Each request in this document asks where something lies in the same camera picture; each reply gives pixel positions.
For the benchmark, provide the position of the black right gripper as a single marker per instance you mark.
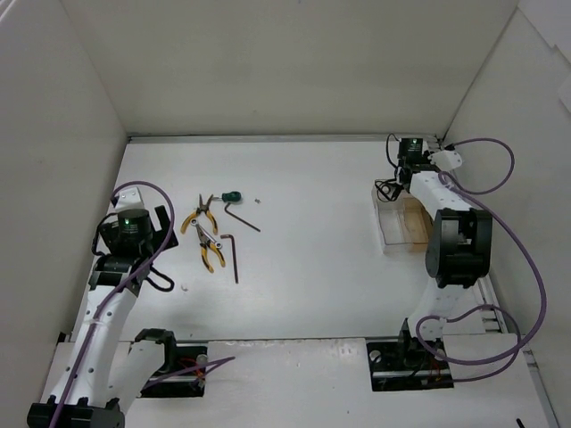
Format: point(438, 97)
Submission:
point(402, 174)

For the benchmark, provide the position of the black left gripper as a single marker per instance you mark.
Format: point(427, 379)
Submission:
point(165, 229)

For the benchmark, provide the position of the small silver ratchet wrench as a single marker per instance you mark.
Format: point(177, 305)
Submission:
point(206, 234)

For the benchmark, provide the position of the yellow long-nose pliers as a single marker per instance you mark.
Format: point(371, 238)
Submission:
point(206, 248)
point(202, 208)

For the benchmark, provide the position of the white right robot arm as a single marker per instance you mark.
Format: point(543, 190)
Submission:
point(459, 249)

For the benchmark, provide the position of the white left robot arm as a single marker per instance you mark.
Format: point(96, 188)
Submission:
point(89, 393)

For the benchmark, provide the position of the clear plastic container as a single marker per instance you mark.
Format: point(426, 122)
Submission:
point(404, 225)

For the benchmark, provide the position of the green stubby screwdriver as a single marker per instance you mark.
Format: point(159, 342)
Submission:
point(229, 197)

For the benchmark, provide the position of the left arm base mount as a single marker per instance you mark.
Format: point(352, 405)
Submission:
point(189, 385)

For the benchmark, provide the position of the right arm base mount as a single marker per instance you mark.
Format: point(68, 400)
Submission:
point(396, 367)

